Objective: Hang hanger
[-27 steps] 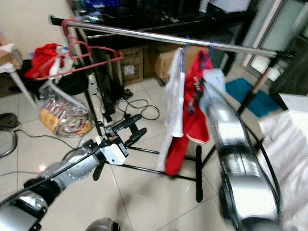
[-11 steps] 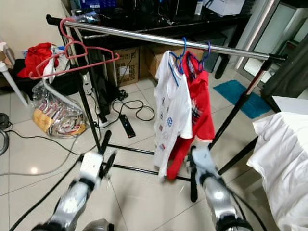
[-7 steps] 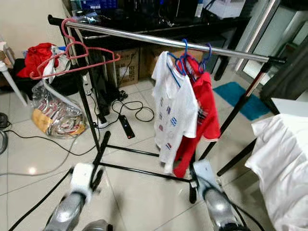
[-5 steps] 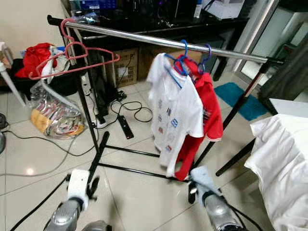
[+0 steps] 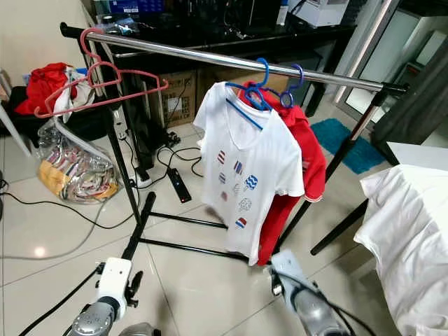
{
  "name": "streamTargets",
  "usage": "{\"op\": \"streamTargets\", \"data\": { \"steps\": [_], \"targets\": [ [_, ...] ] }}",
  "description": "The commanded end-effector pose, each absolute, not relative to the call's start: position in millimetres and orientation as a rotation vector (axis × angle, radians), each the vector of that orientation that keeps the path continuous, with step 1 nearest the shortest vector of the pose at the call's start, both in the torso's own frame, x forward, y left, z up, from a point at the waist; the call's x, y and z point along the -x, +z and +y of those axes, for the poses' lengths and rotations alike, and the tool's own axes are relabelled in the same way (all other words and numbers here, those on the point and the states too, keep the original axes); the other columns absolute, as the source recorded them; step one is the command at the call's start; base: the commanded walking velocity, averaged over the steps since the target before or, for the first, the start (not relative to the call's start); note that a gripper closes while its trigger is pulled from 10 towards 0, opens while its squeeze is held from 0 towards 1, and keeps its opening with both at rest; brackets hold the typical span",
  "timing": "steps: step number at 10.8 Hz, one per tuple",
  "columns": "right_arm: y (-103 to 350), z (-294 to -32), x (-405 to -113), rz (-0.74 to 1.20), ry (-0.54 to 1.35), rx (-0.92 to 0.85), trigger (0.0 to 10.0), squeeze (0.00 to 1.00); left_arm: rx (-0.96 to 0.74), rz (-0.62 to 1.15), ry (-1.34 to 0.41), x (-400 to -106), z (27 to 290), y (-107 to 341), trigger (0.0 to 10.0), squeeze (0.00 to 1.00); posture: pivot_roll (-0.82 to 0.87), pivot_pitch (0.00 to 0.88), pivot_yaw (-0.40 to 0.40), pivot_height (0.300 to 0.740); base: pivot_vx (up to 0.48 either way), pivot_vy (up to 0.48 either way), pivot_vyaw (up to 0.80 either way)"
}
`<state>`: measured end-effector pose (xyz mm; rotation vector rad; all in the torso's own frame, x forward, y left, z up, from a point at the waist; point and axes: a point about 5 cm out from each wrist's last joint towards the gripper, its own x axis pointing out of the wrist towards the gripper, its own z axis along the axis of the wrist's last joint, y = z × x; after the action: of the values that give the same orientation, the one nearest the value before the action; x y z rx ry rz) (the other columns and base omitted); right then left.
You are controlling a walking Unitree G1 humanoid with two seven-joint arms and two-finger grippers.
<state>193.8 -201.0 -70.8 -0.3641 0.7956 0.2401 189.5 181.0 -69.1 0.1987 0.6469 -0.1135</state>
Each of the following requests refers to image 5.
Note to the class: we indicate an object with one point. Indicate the white power strip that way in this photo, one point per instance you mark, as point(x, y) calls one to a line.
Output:
point(143, 178)

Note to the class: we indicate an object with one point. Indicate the black desk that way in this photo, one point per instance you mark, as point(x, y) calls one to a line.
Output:
point(217, 31)

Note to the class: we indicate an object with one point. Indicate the white printed t-shirt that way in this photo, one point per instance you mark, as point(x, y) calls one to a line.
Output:
point(255, 210)

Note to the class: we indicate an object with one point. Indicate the grey left robot foot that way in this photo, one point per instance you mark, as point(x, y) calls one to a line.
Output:
point(138, 330)

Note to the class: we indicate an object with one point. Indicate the black laundry basket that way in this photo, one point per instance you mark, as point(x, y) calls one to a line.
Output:
point(91, 122)

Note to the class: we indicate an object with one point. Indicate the white cotton shirt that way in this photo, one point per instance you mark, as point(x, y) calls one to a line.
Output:
point(406, 231)

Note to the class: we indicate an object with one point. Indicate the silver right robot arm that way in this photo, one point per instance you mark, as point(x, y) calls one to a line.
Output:
point(315, 315)

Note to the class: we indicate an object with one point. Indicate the crumpled white grey garment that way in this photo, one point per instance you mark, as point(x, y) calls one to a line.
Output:
point(75, 98)

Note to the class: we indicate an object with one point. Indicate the crumpled red garment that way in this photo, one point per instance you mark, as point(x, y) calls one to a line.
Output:
point(42, 87)

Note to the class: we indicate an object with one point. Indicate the pink plastic hanger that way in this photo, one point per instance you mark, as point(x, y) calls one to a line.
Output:
point(164, 85)

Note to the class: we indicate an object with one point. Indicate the clear plastic bag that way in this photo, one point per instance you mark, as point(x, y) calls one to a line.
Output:
point(77, 175)

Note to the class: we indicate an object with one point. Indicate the white appliance box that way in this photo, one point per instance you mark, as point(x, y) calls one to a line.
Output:
point(322, 10)

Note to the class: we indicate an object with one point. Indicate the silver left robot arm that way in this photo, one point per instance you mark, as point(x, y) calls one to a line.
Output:
point(98, 323)

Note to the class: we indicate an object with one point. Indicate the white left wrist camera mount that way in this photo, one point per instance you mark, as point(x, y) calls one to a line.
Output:
point(115, 276)

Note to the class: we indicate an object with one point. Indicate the chrome clothes rack black frame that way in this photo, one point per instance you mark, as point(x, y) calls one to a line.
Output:
point(182, 50)

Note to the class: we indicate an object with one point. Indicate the dark grey curtain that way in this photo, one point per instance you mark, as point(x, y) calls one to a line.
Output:
point(416, 105)

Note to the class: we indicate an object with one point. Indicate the blue flat box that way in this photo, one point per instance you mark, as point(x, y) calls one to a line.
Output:
point(126, 5)

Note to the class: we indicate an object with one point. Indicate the cardboard box with black print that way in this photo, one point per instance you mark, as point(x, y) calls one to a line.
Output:
point(178, 105)

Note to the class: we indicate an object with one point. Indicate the black table leg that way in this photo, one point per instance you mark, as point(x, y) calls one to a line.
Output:
point(339, 227)

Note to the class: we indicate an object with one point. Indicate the teal floor rug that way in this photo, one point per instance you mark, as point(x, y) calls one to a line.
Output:
point(357, 150)

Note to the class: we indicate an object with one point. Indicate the red polo shirt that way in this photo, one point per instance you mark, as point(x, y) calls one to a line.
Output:
point(313, 154)

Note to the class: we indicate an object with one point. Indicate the blue plastic hanger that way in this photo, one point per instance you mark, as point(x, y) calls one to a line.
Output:
point(245, 115)

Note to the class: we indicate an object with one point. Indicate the black power strip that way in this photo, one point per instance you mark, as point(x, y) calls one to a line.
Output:
point(179, 185)

